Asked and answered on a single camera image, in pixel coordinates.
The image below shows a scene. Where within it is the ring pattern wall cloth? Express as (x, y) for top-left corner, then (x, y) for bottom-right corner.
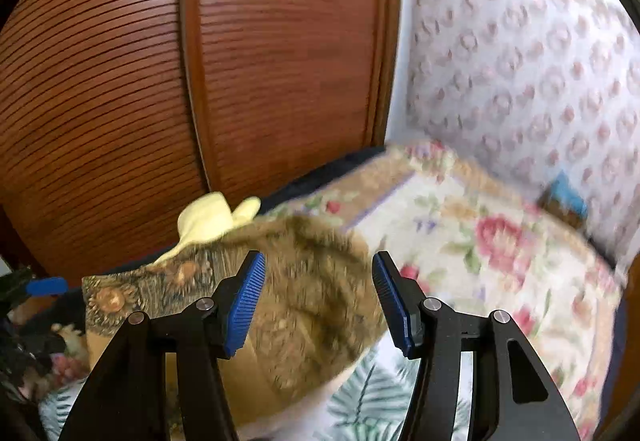
(404, 0), (640, 274)

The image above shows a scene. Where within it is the blue box by curtain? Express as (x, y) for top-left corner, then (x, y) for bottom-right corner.
(539, 170), (590, 228)

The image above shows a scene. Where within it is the wooden louvered wardrobe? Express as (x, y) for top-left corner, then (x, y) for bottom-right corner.
(0, 0), (407, 274)

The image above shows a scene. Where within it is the floral blanket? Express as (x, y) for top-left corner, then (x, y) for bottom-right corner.
(260, 140), (627, 441)

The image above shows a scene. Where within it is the brown sunflower print shirt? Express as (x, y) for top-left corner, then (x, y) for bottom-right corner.
(81, 214), (390, 433)

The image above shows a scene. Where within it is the yellow plush toy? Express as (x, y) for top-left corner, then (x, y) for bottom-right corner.
(151, 191), (263, 268)

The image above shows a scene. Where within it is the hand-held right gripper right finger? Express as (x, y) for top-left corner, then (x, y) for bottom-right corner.
(371, 251), (583, 441)

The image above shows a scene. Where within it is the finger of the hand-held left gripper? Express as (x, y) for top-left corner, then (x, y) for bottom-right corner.
(0, 266), (70, 313)
(0, 331), (68, 374)

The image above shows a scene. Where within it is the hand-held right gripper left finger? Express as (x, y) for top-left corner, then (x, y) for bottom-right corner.
(60, 251), (267, 441)

